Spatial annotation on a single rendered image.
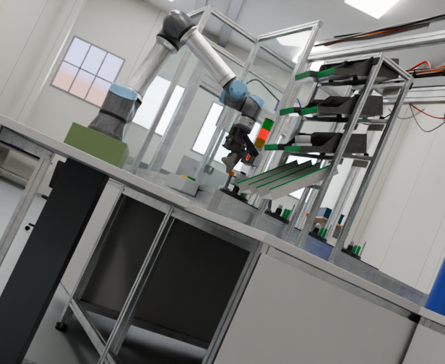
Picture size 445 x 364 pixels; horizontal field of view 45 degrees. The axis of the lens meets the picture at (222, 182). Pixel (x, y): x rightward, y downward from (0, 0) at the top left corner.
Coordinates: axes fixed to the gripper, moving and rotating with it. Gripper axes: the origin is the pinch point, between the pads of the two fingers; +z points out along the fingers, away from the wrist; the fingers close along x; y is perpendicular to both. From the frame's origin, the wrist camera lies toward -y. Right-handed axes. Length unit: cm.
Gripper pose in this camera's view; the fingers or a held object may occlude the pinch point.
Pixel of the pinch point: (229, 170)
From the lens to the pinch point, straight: 234.4
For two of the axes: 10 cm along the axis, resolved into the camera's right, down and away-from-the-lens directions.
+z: -4.1, 9.1, -1.0
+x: 4.5, 1.1, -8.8
